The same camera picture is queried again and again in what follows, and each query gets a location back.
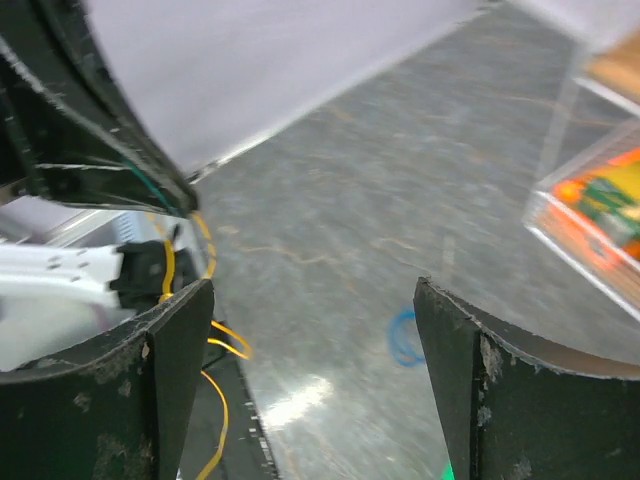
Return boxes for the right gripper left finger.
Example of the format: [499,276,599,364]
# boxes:
[1,280,214,479]

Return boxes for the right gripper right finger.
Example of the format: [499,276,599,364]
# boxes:
[414,277,639,479]

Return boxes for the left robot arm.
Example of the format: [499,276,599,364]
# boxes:
[1,1,198,311]

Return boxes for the white wire shelf rack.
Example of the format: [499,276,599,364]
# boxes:
[524,30,639,317]

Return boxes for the front green bin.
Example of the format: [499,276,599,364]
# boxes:
[440,463,455,480]

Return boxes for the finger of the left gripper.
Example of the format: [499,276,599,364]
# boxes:
[1,1,199,218]

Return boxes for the sponge box in rack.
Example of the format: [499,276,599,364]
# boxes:
[552,148,639,270]

